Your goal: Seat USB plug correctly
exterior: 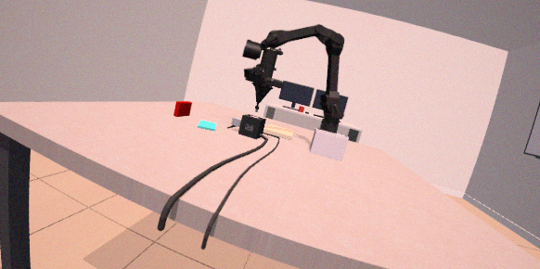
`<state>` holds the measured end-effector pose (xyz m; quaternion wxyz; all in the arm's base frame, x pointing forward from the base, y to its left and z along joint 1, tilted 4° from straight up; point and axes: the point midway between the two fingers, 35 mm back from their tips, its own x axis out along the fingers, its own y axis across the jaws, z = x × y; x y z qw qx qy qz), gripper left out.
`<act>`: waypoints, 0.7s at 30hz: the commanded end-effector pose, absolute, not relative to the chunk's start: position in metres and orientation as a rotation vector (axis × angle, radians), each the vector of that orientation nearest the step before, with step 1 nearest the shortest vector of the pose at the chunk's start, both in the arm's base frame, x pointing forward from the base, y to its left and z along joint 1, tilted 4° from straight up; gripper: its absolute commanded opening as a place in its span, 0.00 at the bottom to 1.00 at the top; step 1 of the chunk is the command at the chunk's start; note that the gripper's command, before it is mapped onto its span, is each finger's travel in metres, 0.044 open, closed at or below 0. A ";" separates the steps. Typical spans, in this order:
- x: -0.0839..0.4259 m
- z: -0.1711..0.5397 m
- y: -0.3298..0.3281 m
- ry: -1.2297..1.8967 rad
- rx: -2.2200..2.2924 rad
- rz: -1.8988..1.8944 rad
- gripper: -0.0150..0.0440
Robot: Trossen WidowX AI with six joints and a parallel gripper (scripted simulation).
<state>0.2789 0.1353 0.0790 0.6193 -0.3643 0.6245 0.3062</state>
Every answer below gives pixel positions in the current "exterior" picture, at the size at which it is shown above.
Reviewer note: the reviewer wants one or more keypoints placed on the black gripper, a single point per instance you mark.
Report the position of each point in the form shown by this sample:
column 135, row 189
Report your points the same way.
column 264, row 85

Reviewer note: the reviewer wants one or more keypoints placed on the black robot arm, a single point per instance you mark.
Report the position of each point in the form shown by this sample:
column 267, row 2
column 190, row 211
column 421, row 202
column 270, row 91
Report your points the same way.
column 330, row 101

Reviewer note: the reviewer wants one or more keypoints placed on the red rectangular bar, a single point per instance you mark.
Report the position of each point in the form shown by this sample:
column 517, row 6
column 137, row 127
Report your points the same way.
column 182, row 108

